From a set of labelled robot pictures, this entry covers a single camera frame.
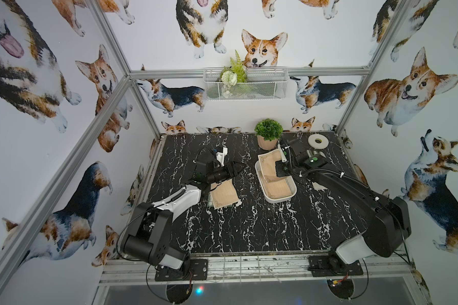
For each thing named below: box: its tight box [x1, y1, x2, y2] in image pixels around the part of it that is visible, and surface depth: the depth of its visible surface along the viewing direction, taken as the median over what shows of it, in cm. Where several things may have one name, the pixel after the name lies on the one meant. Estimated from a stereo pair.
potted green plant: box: [254, 118, 284, 151], surface depth 105 cm
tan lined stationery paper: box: [209, 178, 240, 210], surface depth 96 cm
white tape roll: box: [307, 133, 330, 150], surface depth 120 cm
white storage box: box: [254, 160, 298, 204], surface depth 96 cm
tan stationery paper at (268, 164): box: [257, 148, 282, 183], surface depth 90 cm
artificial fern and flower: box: [220, 49, 247, 99], surface depth 84 cm
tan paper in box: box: [266, 178, 292, 200], surface depth 97 cm
